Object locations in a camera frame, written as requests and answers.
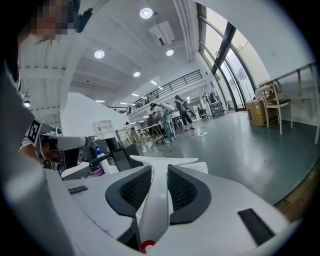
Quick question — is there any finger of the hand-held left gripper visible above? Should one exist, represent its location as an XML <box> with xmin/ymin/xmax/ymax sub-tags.
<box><xmin>56</xmin><ymin>136</ymin><xmax>88</xmax><ymax>152</ymax></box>

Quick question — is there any white desk with legs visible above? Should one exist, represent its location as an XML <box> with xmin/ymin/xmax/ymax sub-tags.
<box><xmin>257</xmin><ymin>62</ymin><xmax>320</xmax><ymax>146</ymax></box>

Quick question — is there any cardboard box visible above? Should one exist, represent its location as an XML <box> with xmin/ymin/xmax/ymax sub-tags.
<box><xmin>244</xmin><ymin>98</ymin><xmax>278</xmax><ymax>128</ymax></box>

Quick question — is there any person's left hand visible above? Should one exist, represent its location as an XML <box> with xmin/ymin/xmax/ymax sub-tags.
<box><xmin>40</xmin><ymin>142</ymin><xmax>59</xmax><ymax>161</ymax></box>

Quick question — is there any wooden plank platform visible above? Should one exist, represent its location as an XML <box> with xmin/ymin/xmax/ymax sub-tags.
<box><xmin>274</xmin><ymin>159</ymin><xmax>316</xmax><ymax>223</ymax></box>

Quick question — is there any white wooden chair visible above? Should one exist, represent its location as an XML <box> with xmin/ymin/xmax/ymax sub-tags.
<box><xmin>254</xmin><ymin>83</ymin><xmax>293</xmax><ymax>135</ymax></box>

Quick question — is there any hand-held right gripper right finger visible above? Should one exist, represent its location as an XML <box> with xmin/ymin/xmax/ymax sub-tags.
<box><xmin>155</xmin><ymin>164</ymin><xmax>301</xmax><ymax>256</ymax></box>

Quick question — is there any row of ceiling strip lights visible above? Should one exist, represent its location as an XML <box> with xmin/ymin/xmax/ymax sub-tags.
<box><xmin>94</xmin><ymin>79</ymin><xmax>165</xmax><ymax>105</ymax></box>

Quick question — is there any gold wire chair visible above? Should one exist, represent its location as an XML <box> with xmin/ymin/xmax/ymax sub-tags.
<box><xmin>119</xmin><ymin>127</ymin><xmax>151</xmax><ymax>151</ymax></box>

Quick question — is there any person's black printed shirt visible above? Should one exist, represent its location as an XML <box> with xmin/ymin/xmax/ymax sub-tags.
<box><xmin>3</xmin><ymin>47</ymin><xmax>23</xmax><ymax>91</ymax></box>

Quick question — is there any black head-mounted camera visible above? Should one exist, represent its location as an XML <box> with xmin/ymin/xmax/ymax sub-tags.
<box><xmin>76</xmin><ymin>7</ymin><xmax>95</xmax><ymax>34</ymax></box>

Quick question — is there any round white side table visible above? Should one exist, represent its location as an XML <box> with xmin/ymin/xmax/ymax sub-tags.
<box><xmin>141</xmin><ymin>123</ymin><xmax>174</xmax><ymax>152</ymax></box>

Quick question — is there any white ceiling air conditioner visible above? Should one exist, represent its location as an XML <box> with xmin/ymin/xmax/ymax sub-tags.
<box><xmin>148</xmin><ymin>21</ymin><xmax>176</xmax><ymax>47</ymax></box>

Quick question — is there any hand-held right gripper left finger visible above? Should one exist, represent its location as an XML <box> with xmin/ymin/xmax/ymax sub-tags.
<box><xmin>62</xmin><ymin>164</ymin><xmax>153</xmax><ymax>252</ymax></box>

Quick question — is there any white cubby shelf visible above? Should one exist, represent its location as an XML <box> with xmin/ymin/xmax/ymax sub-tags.
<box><xmin>93</xmin><ymin>119</ymin><xmax>115</xmax><ymax>139</ymax></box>

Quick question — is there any black faucet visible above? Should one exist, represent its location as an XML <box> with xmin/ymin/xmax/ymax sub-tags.
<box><xmin>89</xmin><ymin>152</ymin><xmax>114</xmax><ymax>169</ymax></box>

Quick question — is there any purple cloth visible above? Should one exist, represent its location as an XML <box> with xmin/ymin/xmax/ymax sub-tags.
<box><xmin>86</xmin><ymin>167</ymin><xmax>105</xmax><ymax>179</ymax></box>

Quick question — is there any white pump bottle blue cap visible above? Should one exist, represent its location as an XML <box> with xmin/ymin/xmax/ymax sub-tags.
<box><xmin>91</xmin><ymin>144</ymin><xmax>113</xmax><ymax>175</ymax></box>

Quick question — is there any person's head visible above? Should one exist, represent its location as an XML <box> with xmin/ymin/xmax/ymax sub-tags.
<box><xmin>17</xmin><ymin>0</ymin><xmax>81</xmax><ymax>46</ymax></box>

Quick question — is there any black mezzanine railing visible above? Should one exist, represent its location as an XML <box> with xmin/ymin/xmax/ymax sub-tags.
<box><xmin>126</xmin><ymin>69</ymin><xmax>202</xmax><ymax>115</ymax></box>

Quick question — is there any white basin table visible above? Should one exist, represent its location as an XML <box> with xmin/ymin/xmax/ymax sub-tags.
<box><xmin>61</xmin><ymin>161</ymin><xmax>209</xmax><ymax>183</ymax></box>

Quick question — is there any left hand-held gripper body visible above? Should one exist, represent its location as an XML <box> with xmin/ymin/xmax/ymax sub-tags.
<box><xmin>26</xmin><ymin>119</ymin><xmax>85</xmax><ymax>175</ymax></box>

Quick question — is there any person's left forearm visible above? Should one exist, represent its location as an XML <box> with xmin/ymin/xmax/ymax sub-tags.
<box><xmin>17</xmin><ymin>143</ymin><xmax>42</xmax><ymax>165</ymax></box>

